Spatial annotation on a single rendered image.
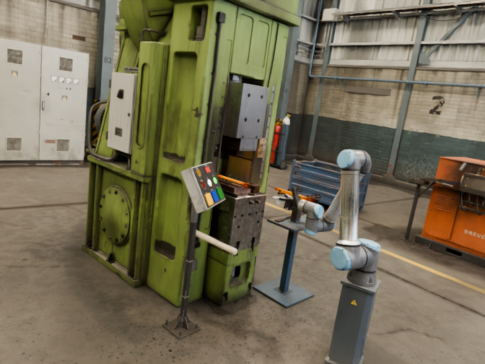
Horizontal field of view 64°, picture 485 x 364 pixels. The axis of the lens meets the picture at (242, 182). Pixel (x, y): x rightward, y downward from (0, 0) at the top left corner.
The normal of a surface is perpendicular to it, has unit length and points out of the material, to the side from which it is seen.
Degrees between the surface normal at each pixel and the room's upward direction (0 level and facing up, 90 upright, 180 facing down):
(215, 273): 90
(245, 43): 90
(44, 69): 90
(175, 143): 89
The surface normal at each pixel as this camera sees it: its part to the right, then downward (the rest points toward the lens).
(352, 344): -0.49, 0.11
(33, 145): 0.67, 0.25
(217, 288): -0.67, 0.06
